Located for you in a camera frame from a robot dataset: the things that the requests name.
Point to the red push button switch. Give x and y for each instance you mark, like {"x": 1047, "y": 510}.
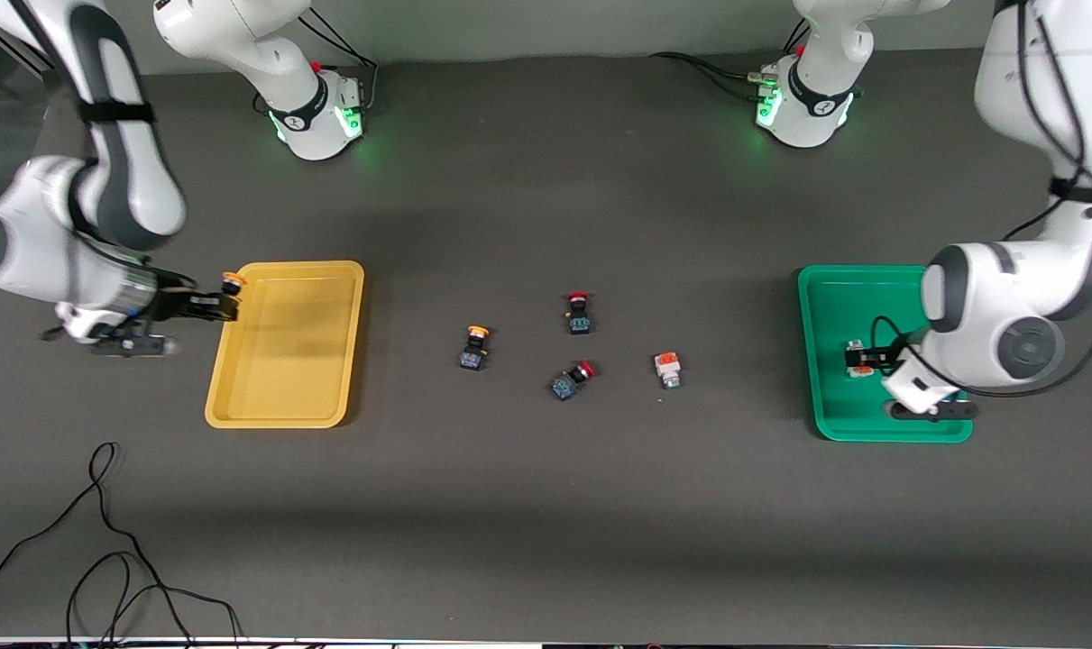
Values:
{"x": 579, "y": 314}
{"x": 572, "y": 381}

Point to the yellow push button switch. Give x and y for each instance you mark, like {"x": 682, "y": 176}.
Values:
{"x": 473, "y": 349}
{"x": 231, "y": 280}

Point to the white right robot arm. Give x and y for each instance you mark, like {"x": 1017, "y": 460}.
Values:
{"x": 122, "y": 180}

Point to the white orange switch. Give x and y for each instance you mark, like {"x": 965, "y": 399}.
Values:
{"x": 858, "y": 370}
{"x": 667, "y": 370}

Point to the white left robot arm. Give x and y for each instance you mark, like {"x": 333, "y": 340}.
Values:
{"x": 987, "y": 306}

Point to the green plastic tray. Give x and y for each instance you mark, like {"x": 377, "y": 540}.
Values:
{"x": 834, "y": 315}

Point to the yellow plastic tray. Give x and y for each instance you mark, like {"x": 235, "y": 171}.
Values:
{"x": 286, "y": 342}

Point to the aluminium frame profile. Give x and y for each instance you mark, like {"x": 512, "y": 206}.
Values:
{"x": 4, "y": 41}

